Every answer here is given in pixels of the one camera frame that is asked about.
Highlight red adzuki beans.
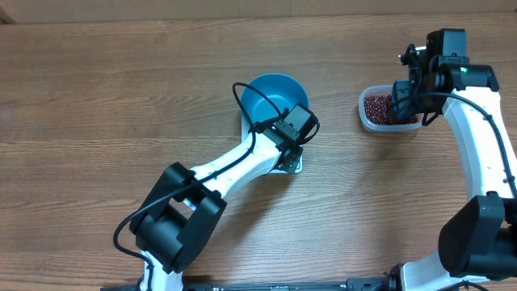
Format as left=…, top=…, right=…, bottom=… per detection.
left=364, top=95, right=418, bottom=125

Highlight teal blue bowl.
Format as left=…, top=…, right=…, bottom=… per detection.
left=239, top=73, right=310, bottom=126

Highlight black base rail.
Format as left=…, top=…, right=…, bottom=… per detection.
left=99, top=276, right=460, bottom=291

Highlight blue plastic measuring scoop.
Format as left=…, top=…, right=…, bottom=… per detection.
left=392, top=80, right=411, bottom=119

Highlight white kitchen scale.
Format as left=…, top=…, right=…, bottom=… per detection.
left=241, top=116, right=303, bottom=175

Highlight cardboard backdrop panel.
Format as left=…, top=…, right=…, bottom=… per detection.
left=1, top=0, right=516, bottom=24

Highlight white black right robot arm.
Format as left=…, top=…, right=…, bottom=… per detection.
left=385, top=40, right=516, bottom=290

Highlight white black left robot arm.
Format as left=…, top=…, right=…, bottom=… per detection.
left=121, top=117, right=320, bottom=290

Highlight clear plastic bean container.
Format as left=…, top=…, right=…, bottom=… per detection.
left=358, top=85, right=422, bottom=133

